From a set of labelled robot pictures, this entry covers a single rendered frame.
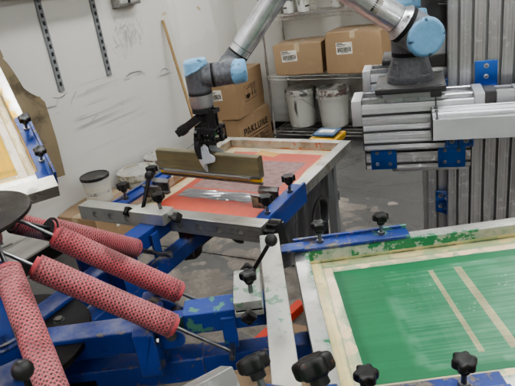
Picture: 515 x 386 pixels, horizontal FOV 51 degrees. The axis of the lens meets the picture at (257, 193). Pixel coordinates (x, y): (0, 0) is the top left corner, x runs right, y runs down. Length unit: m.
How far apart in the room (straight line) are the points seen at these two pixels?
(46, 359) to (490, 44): 1.69
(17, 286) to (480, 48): 1.64
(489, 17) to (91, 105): 2.95
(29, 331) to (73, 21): 3.36
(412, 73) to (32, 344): 1.39
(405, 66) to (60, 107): 2.70
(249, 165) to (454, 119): 0.65
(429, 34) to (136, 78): 3.20
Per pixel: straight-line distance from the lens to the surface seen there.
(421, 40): 1.72
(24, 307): 1.01
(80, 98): 4.15
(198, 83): 1.71
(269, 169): 2.10
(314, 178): 1.89
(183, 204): 1.91
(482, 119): 1.81
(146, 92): 4.67
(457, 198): 2.25
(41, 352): 0.97
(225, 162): 1.76
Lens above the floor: 1.68
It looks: 23 degrees down
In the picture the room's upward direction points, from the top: 8 degrees counter-clockwise
